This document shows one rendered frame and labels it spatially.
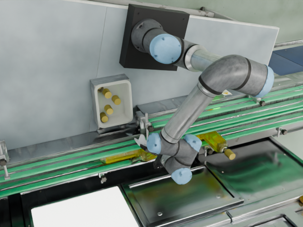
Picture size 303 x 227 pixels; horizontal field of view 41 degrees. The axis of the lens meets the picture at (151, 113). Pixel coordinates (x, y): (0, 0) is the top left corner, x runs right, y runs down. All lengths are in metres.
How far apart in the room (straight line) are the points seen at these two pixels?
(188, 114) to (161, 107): 0.60
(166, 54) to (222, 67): 0.39
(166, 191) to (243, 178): 0.40
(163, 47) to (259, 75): 0.44
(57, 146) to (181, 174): 0.65
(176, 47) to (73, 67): 0.50
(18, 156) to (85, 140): 0.31
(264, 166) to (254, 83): 0.85
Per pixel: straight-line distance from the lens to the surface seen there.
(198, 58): 1.63
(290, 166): 2.18
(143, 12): 1.81
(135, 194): 1.88
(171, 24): 1.88
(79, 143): 1.94
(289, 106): 2.27
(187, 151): 1.56
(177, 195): 1.86
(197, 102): 1.37
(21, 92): 1.88
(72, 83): 1.89
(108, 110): 1.92
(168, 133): 1.46
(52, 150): 1.92
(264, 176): 2.08
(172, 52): 1.65
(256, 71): 1.37
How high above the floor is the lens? 2.48
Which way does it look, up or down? 56 degrees down
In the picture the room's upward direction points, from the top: 139 degrees clockwise
